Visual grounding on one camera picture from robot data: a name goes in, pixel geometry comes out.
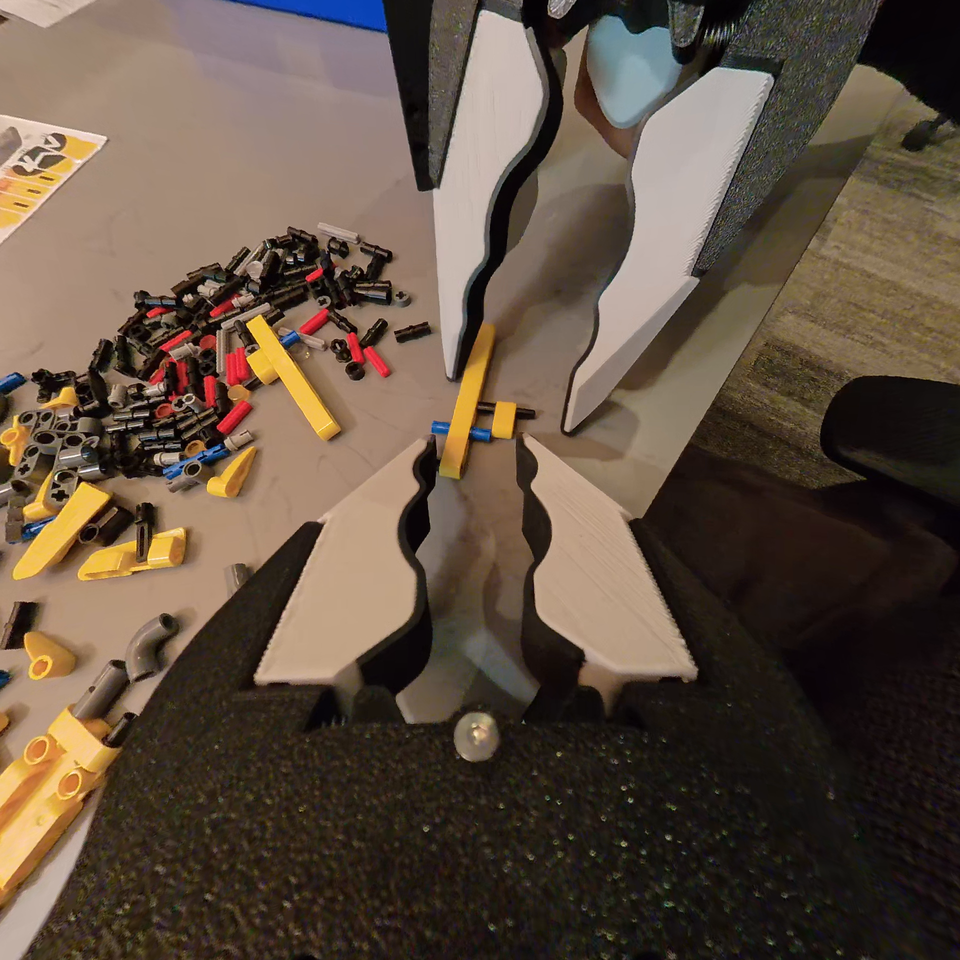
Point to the black small connector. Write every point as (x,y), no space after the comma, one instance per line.
(19,622)

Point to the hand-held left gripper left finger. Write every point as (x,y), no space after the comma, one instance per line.
(345,592)

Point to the blue flat object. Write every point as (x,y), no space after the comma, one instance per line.
(330,11)

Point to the yellow narrow wedge piece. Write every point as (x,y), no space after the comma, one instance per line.
(232,474)

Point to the blue connector pin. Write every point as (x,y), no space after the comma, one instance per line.
(480,433)

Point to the yellow rounded wedge piece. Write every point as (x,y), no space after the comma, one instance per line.
(49,654)

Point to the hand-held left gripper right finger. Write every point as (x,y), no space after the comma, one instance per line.
(600,585)

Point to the person's right hand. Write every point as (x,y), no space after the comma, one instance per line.
(604,129)

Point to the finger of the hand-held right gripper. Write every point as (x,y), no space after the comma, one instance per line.
(675,187)
(487,150)

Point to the yellow connector block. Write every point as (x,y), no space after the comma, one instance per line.
(45,795)

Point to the printed instruction sheet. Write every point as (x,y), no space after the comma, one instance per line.
(45,172)

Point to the black axle pin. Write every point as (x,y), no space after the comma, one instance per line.
(525,412)

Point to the black chair armrest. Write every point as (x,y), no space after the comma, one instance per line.
(892,427)

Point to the black chair castor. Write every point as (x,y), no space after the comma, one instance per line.
(926,133)

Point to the yellow pointed panel piece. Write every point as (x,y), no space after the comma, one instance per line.
(64,525)

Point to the thin yellow long beam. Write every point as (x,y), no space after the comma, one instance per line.
(472,375)

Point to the yellow curved panel piece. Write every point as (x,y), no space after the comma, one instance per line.
(161,551)

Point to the grey elbow pipe piece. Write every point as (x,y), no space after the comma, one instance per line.
(142,649)

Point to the short yellow beam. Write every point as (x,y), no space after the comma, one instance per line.
(505,420)

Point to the person's dark clothing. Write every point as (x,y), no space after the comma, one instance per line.
(787,570)

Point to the pile of black red pins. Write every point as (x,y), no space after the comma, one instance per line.
(142,431)

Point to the dark grey tube piece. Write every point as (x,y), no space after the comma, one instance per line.
(238,577)

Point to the white paper sheet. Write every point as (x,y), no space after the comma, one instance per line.
(37,7)

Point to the thick yellow holed beam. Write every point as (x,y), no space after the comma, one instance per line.
(296,382)

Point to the pile of grey blue pieces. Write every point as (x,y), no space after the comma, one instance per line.
(56,442)

